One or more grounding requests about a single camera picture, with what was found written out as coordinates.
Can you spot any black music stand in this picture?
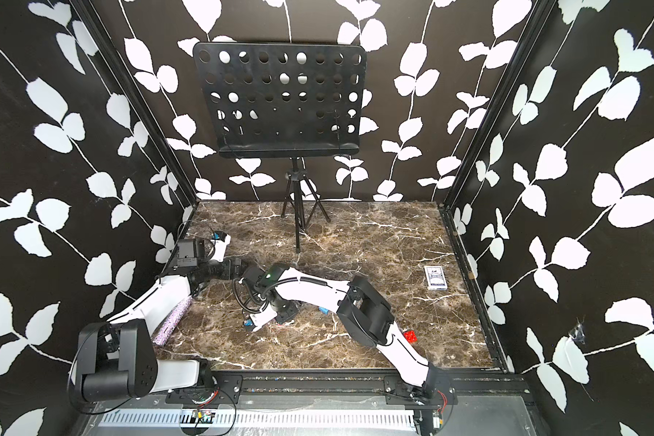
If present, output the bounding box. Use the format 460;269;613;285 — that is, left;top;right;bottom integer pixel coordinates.
193;42;367;234

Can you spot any black front mounting rail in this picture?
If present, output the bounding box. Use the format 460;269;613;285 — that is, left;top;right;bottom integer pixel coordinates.
213;368;535;410

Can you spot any purple glitter roll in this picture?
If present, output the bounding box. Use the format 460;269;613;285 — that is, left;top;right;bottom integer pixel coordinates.
153;296;194;346

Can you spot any white perforated strip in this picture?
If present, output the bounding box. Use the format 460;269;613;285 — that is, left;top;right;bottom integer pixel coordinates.
98;409;415;431

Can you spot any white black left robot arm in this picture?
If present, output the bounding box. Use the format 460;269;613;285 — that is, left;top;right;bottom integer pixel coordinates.
66;258;247;408

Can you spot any blue white card box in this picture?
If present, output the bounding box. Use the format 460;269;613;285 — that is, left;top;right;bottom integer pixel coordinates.
424;265;448;291

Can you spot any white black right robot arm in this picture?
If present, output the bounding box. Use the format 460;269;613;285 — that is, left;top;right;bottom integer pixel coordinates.
234;263;457;405

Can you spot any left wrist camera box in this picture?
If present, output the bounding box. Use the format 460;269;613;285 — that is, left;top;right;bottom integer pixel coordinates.
173;238;206;269

